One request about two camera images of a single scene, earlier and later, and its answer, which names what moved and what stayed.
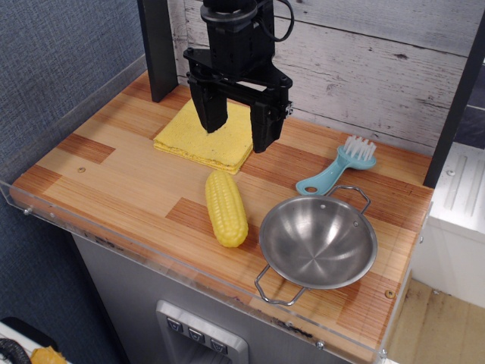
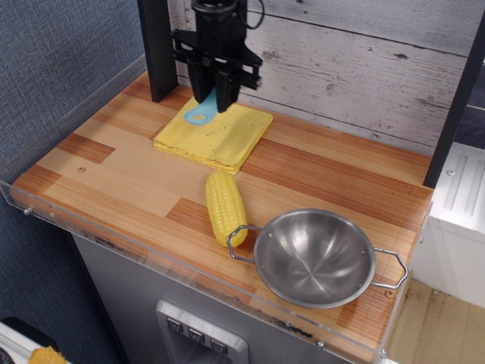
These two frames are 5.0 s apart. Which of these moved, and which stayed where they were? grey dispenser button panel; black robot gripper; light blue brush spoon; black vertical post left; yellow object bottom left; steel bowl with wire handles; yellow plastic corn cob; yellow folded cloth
Moved: steel bowl with wire handles; black robot gripper; light blue brush spoon
Stayed: yellow plastic corn cob; yellow folded cloth; yellow object bottom left; black vertical post left; grey dispenser button panel
